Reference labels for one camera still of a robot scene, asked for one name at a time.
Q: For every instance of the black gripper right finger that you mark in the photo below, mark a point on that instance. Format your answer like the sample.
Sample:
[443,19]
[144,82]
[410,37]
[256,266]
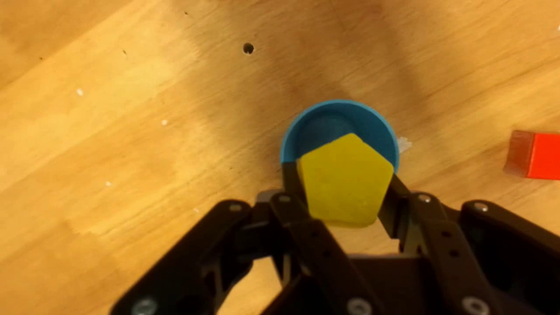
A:
[485,257]

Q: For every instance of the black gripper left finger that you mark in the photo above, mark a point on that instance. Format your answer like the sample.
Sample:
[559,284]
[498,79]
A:
[202,268]

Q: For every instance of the yellow pentagonal block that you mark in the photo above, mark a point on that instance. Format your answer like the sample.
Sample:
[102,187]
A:
[345,180]

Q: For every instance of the red wooden block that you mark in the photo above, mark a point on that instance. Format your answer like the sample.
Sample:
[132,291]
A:
[534,154]

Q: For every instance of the blue plastic cup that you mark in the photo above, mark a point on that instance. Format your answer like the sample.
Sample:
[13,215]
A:
[331,119]

